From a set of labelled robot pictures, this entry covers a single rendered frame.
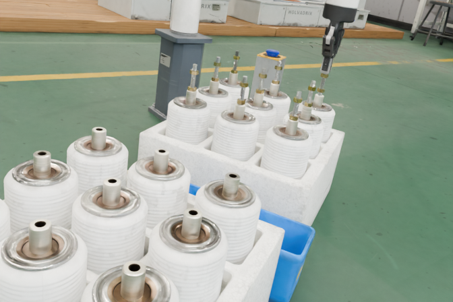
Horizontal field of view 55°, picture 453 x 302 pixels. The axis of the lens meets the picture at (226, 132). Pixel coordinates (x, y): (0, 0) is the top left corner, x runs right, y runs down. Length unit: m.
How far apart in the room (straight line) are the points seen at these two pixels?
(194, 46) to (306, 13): 2.70
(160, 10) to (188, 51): 1.70
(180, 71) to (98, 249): 0.99
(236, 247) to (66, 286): 0.24
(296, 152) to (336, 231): 0.30
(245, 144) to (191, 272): 0.45
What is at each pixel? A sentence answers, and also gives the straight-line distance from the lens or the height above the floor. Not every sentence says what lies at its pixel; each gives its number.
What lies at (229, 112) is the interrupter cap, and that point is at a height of 0.25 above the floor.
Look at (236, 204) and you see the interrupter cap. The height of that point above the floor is 0.25.
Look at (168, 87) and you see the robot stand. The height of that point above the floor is 0.12.
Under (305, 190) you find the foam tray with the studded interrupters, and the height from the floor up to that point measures 0.18.
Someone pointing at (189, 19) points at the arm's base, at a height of 0.36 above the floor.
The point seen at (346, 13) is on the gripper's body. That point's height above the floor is 0.49.
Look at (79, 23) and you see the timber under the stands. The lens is 2.87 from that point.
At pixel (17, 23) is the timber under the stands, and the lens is 2.76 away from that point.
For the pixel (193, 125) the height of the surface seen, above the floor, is 0.22.
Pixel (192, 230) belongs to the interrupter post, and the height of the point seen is 0.26.
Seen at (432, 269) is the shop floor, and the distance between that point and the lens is 1.11.
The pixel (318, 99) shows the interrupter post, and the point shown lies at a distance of 1.11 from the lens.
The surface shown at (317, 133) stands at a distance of 1.00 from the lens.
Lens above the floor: 0.57
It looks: 22 degrees down
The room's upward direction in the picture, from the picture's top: 9 degrees clockwise
